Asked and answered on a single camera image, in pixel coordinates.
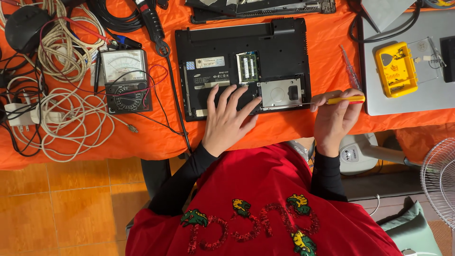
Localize grey metal panel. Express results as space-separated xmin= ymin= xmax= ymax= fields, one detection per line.
xmin=360 ymin=0 xmax=417 ymax=33

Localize white fan grille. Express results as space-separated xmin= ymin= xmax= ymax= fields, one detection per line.
xmin=420 ymin=137 xmax=455 ymax=230

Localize black computer mouse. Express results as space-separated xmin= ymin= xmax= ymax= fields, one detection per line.
xmin=4 ymin=6 xmax=51 ymax=55

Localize black multimeter probe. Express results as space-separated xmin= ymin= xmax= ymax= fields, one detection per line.
xmin=93 ymin=53 xmax=102 ymax=95

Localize analog multimeter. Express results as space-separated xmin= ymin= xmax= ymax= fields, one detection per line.
xmin=100 ymin=49 xmax=153 ymax=114

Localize black looped power cable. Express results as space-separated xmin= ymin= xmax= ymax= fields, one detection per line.
xmin=348 ymin=0 xmax=423 ymax=44

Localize white fan base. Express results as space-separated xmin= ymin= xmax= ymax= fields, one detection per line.
xmin=339 ymin=133 xmax=422 ymax=175

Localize yellow screwdriver bit case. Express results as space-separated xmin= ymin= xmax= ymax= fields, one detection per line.
xmin=375 ymin=41 xmax=419 ymax=99

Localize black laptop with underside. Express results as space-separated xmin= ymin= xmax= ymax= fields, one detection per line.
xmin=174 ymin=17 xmax=313 ymax=122

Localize white coiled cable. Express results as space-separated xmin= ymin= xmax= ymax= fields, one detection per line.
xmin=6 ymin=75 xmax=139 ymax=163

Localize beige coiled cable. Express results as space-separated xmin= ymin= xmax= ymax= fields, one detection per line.
xmin=0 ymin=0 xmax=108 ymax=83

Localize green cushion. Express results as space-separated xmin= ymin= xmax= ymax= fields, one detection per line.
xmin=376 ymin=197 xmax=443 ymax=256

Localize clear plastic case lid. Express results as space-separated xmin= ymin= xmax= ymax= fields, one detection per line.
xmin=405 ymin=36 xmax=446 ymax=84

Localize black dismantled laptop chassis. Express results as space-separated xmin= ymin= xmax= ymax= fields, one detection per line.
xmin=184 ymin=0 xmax=337 ymax=25

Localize black coiled cable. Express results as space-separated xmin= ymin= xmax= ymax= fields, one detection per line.
xmin=86 ymin=0 xmax=147 ymax=33

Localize green memory module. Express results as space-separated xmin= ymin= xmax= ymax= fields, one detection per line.
xmin=237 ymin=52 xmax=259 ymax=83

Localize silver laptop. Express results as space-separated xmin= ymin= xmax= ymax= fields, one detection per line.
xmin=358 ymin=6 xmax=455 ymax=117

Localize red shirt with sequin print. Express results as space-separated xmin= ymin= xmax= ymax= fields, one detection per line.
xmin=125 ymin=141 xmax=403 ymax=256

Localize black and blue connector plug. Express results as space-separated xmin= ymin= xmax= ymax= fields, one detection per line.
xmin=107 ymin=33 xmax=143 ymax=50

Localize silver hard drive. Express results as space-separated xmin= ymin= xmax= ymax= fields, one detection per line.
xmin=259 ymin=78 xmax=304 ymax=110

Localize person's right hand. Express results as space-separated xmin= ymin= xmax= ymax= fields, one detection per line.
xmin=310 ymin=90 xmax=365 ymax=158

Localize yellow-handled screwdriver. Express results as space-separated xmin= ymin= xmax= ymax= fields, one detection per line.
xmin=262 ymin=95 xmax=366 ymax=108

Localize person's left hand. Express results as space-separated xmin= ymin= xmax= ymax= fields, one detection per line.
xmin=202 ymin=84 xmax=264 ymax=158

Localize clear-handled tester screwdriver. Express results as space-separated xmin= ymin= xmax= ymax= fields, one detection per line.
xmin=339 ymin=44 xmax=363 ymax=91

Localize white power adapter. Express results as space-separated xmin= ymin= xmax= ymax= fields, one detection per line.
xmin=4 ymin=102 xmax=40 ymax=133

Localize black and red soldering tool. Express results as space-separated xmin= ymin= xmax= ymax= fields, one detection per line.
xmin=134 ymin=0 xmax=172 ymax=58

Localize black thin cables bundle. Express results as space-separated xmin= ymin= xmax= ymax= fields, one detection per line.
xmin=0 ymin=46 xmax=48 ymax=158

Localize metal tweezers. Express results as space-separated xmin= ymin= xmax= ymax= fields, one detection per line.
xmin=427 ymin=37 xmax=447 ymax=69

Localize orange tablecloth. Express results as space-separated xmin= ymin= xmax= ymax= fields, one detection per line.
xmin=0 ymin=0 xmax=455 ymax=170

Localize black rectangular device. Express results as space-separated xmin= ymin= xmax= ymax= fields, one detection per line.
xmin=440 ymin=36 xmax=455 ymax=83

